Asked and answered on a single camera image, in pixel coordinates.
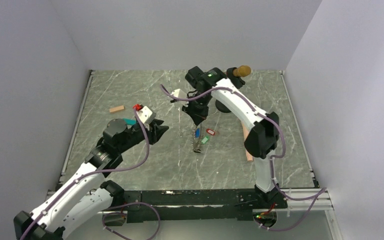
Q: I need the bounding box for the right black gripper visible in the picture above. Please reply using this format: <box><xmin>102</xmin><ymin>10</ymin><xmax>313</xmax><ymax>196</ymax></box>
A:
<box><xmin>182</xmin><ymin>91</ymin><xmax>213</xmax><ymax>126</ymax></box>

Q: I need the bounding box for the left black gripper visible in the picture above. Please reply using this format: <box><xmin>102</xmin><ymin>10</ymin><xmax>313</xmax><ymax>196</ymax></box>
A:
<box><xmin>117</xmin><ymin>118</ymin><xmax>169</xmax><ymax>154</ymax></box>

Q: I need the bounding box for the blue key tag with key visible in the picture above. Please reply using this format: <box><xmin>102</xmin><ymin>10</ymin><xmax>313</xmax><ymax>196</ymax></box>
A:
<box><xmin>194</xmin><ymin>128</ymin><xmax>201</xmax><ymax>138</ymax></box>

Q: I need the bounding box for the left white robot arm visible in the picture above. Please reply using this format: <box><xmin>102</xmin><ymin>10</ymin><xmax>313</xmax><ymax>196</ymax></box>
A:
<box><xmin>13</xmin><ymin>118</ymin><xmax>169</xmax><ymax>240</ymax></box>

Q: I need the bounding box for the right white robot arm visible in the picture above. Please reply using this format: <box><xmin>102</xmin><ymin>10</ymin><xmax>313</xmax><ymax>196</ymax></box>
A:
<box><xmin>172</xmin><ymin>65</ymin><xmax>287</xmax><ymax>208</ymax></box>

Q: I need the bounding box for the red key tag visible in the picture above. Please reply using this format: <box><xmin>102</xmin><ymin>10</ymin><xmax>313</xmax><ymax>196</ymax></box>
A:
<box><xmin>205</xmin><ymin>128</ymin><xmax>218</xmax><ymax>136</ymax></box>

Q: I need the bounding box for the green key tag with key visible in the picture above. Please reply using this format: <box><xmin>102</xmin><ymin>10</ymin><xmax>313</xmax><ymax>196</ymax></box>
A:
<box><xmin>200</xmin><ymin>135</ymin><xmax>210</xmax><ymax>145</ymax></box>

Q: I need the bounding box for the teal block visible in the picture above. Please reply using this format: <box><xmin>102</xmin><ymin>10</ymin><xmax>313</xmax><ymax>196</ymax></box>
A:
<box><xmin>123</xmin><ymin>118</ymin><xmax>137</xmax><ymax>126</ymax></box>

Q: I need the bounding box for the tan wooden block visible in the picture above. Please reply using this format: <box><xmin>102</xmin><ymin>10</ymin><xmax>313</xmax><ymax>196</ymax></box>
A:
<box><xmin>109</xmin><ymin>105</ymin><xmax>125</xmax><ymax>114</ymax></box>

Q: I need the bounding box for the pink wooden cylinder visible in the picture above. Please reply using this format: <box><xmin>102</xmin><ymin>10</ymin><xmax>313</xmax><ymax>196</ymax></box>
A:
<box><xmin>240</xmin><ymin>122</ymin><xmax>255</xmax><ymax>163</ymax></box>

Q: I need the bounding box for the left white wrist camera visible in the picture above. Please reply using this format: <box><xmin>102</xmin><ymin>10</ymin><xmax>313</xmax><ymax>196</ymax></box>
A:
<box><xmin>137</xmin><ymin>106</ymin><xmax>156</xmax><ymax>125</ymax></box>

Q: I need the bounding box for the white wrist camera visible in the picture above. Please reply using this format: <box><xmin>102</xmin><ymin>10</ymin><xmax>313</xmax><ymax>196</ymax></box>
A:
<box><xmin>171</xmin><ymin>88</ymin><xmax>189</xmax><ymax>106</ymax></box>
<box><xmin>137</xmin><ymin>106</ymin><xmax>156</xmax><ymax>125</ymax></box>

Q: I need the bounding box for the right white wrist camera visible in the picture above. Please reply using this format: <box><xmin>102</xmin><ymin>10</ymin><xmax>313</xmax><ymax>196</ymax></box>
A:
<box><xmin>171</xmin><ymin>88</ymin><xmax>189</xmax><ymax>106</ymax></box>

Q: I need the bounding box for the black base frame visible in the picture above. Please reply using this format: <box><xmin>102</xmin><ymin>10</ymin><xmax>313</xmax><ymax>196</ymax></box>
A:
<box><xmin>104</xmin><ymin>188</ymin><xmax>288</xmax><ymax>223</ymax></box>

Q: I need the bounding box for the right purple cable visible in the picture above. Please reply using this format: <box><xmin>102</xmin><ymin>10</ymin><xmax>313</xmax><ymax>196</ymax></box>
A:
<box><xmin>160</xmin><ymin>84</ymin><xmax>327</xmax><ymax>233</ymax></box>

